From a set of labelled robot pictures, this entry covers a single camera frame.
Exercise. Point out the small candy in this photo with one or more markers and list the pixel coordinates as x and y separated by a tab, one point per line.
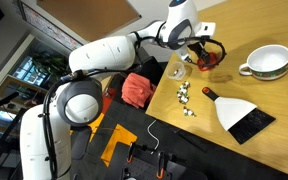
180	94
191	113
183	88
186	83
175	71
186	111
184	99

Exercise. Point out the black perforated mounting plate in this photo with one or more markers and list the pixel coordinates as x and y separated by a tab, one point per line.
144	170

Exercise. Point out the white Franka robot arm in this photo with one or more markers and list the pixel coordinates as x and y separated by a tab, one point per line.
100	55

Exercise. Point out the framed whiteboard with writing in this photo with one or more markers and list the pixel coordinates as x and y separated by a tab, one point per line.
50	30

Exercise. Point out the white soup mug green band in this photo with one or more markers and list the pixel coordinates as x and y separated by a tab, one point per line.
267	61

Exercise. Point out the dark grey office chair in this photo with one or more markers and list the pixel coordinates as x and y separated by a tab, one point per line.
82	143

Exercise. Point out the salmon pink cloth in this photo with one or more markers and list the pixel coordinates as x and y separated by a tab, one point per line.
137	90

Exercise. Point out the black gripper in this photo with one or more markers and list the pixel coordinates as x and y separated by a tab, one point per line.
196	48

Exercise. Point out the red plastic lid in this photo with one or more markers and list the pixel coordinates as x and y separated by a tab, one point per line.
211	66

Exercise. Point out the white brush with black bristles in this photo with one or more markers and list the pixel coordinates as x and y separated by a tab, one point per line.
234	111

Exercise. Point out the green potted plant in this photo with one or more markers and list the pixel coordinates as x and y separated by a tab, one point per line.
49	65

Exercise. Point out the black orange bar clamp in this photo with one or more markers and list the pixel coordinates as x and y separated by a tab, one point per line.
161	165
129	153

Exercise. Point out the brown cork board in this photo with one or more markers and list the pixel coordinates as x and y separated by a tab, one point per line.
84	16

